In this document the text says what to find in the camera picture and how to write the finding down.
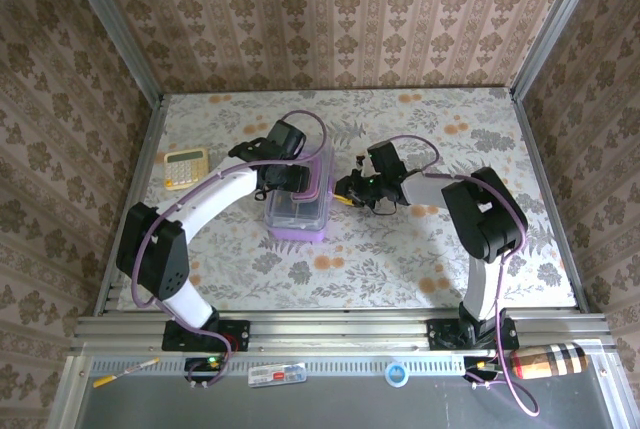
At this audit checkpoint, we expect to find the purple clear-lidded tool box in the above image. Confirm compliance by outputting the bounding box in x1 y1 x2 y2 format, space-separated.
263 143 335 244

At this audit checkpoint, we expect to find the floral patterned table cover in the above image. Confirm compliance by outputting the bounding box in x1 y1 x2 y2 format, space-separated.
117 88 577 311

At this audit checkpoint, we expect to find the yellow desk calculator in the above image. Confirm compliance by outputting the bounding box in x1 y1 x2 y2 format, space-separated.
163 147 210 192

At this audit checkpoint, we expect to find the white blue tape roll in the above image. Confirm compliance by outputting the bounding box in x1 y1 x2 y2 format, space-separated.
383 359 411 386

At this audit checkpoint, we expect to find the clear plastic labelled case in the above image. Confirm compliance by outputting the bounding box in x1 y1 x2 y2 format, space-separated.
247 361 308 389

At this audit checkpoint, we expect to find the black controller board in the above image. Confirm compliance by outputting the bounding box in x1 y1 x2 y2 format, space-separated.
462 355 502 376
184 355 227 376

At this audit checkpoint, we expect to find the grey metal shelf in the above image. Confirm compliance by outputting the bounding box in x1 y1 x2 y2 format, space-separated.
47 353 636 429

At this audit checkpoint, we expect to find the plaid fabric pouch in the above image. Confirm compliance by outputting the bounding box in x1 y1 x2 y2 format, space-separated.
508 342 590 380

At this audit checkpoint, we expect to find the yellow white pen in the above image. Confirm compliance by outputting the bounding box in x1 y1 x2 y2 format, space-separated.
92 357 161 389

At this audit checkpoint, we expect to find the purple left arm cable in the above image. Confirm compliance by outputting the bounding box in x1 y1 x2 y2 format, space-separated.
130 110 329 390

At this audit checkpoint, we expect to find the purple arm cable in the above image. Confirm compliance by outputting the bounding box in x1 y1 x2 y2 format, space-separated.
130 110 329 390
379 134 541 419

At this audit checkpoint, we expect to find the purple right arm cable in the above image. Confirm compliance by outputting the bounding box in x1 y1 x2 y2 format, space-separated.
379 134 541 419

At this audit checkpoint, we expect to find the aluminium frame cross rail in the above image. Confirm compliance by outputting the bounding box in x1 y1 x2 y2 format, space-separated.
69 311 614 356

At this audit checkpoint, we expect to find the aluminium table side rail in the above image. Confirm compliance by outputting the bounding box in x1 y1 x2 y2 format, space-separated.
93 93 169 316
508 87 592 314

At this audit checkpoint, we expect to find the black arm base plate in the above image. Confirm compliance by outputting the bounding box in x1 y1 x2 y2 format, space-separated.
427 317 519 350
161 318 251 353

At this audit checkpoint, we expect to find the slotted grey cable tray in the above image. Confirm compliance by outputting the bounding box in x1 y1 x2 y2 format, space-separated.
87 354 501 376

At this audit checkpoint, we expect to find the aluminium frame post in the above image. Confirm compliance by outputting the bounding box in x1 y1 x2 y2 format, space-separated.
508 0 610 100
55 0 166 100

